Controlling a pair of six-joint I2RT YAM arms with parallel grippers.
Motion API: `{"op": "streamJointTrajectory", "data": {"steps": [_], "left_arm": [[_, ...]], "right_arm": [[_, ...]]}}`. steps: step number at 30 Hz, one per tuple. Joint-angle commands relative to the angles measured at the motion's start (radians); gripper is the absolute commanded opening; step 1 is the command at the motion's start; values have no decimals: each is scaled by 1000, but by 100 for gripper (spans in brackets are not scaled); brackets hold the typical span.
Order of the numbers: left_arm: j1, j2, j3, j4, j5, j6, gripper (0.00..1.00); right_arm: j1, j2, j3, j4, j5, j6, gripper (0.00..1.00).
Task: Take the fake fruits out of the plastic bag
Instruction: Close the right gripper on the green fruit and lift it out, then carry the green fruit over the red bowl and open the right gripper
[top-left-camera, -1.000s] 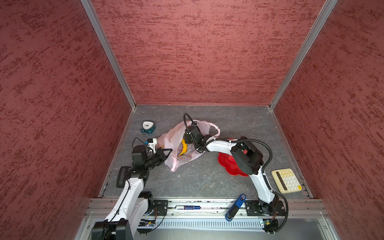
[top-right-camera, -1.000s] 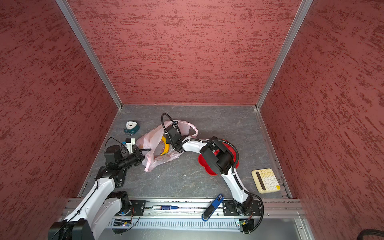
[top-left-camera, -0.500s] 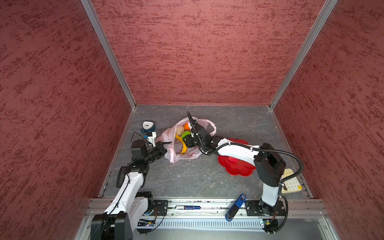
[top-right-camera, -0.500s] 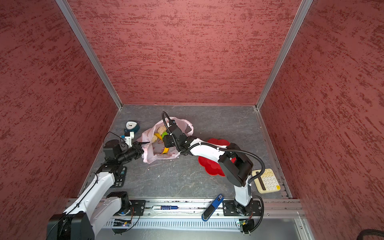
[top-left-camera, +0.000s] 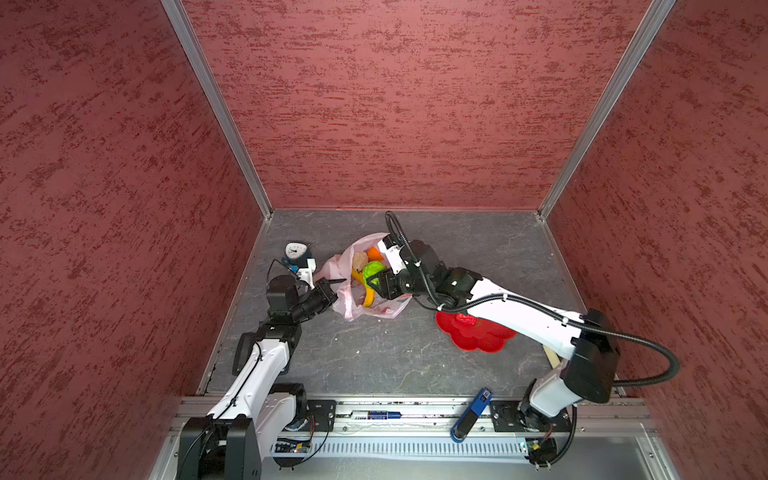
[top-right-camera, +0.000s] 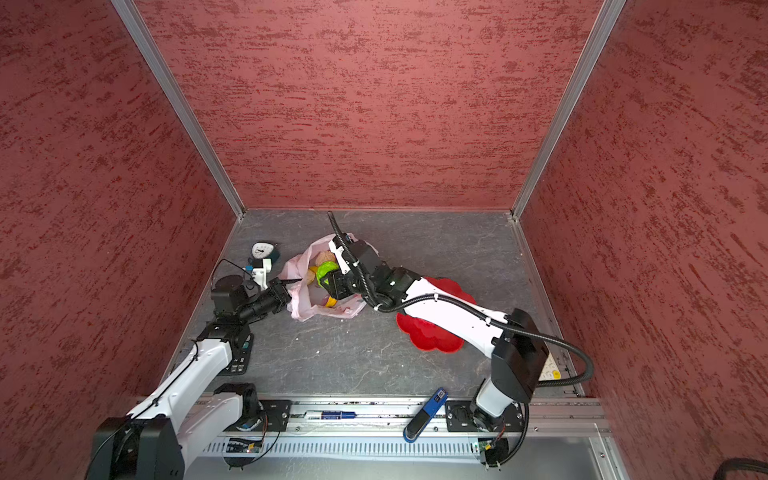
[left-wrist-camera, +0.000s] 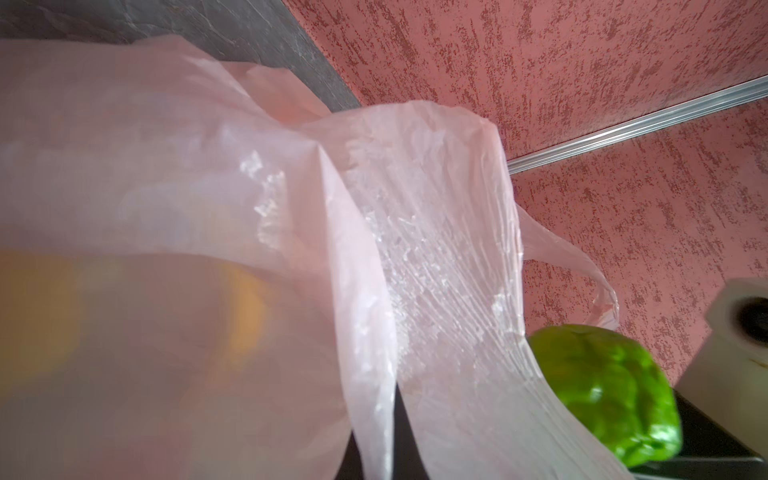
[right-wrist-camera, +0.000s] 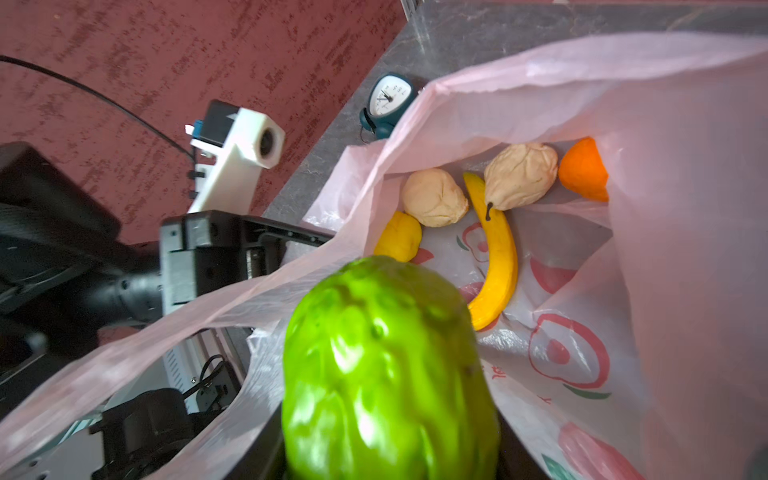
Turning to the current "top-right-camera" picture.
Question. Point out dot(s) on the white teal kitchen timer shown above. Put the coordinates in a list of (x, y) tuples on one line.
[(262, 252)]

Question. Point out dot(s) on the aluminium corner post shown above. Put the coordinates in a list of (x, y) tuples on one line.
[(136, 27), (602, 28)]

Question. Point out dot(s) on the cream yellow calculator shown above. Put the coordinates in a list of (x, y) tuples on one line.
[(550, 371)]

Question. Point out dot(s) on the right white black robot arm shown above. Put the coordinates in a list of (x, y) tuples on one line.
[(511, 341)]

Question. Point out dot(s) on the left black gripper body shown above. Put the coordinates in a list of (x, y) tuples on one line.
[(273, 298)]

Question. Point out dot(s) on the aluminium front rail frame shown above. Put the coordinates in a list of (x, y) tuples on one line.
[(377, 431)]

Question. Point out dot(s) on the black calculator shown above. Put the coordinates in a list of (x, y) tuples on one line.
[(241, 358)]

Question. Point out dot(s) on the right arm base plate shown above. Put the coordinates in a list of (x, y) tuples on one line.
[(465, 416)]

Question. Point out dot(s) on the circuit board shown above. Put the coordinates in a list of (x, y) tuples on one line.
[(493, 452), (244, 446)]

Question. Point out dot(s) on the blue black marker tool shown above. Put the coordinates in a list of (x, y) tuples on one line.
[(424, 415)]

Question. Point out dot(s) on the green fake apple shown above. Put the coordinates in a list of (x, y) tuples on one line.
[(323, 270)]

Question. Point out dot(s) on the yellow fake banana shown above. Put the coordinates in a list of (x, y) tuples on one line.
[(329, 301)]

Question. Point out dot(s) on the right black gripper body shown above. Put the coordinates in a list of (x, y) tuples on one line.
[(345, 283)]

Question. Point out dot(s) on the right aluminium corner post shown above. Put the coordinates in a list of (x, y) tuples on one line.
[(602, 28)]

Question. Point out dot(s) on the red flower-shaped bowl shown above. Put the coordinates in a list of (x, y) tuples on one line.
[(428, 337)]

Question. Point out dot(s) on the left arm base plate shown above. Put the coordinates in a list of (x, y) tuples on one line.
[(274, 415)]

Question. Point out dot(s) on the beige fake fruit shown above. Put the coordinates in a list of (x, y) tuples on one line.
[(324, 257)]

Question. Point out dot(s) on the left circuit board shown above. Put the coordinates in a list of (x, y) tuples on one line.
[(244, 446)]

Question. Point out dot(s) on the left aluminium corner post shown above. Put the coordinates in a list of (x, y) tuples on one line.
[(136, 27)]

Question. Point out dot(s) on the right circuit board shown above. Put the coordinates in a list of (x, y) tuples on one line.
[(493, 452)]

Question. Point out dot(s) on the blue pen in rail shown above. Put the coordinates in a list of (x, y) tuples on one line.
[(327, 415)]

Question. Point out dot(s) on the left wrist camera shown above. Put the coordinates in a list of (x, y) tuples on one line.
[(238, 296)]

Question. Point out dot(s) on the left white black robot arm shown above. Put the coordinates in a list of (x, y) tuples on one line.
[(162, 436)]

